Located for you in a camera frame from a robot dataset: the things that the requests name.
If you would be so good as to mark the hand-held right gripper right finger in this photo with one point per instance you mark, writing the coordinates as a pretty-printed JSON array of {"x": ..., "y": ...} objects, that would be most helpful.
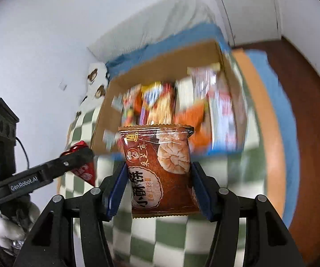
[{"x": 201, "y": 189}]

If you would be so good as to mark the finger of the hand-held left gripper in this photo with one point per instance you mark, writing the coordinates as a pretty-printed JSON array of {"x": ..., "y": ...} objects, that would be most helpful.
[{"x": 73, "y": 161}]

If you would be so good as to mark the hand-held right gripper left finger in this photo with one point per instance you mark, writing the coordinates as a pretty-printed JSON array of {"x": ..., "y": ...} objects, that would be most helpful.
[{"x": 118, "y": 186}]

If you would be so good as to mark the red snack packet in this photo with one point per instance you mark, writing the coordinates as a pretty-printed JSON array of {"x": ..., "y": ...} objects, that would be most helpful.
[{"x": 87, "y": 172}]

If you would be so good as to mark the brown pastry snack packet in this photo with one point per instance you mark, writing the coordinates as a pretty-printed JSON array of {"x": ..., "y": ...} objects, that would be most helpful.
[{"x": 154, "y": 178}]

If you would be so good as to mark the heap of mixed snack packets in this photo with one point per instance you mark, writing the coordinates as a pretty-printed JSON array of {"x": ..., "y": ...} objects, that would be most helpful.
[{"x": 160, "y": 103}]

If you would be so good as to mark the cardboard box with blue edge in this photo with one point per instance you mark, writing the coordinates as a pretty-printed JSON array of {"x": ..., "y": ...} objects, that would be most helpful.
[{"x": 162, "y": 66}]

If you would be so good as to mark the person's left hand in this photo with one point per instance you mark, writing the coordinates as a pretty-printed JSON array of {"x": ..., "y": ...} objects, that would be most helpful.
[{"x": 6, "y": 228}]

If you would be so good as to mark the green white checkered blanket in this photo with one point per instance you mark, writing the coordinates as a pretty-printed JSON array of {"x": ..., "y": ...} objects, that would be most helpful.
[{"x": 160, "y": 242}]

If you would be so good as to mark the white bear print pillow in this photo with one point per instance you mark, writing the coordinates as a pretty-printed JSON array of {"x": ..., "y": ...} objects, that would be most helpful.
[{"x": 94, "y": 75}]

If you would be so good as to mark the orange mattress edge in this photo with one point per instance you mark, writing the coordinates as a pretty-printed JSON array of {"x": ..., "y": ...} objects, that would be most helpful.
[{"x": 265, "y": 116}]

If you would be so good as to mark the white door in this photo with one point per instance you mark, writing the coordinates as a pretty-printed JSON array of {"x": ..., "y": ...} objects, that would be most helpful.
[{"x": 249, "y": 5}]

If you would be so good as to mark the white wall socket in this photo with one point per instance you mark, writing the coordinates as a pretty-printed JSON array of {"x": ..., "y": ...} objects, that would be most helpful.
[{"x": 62, "y": 85}]

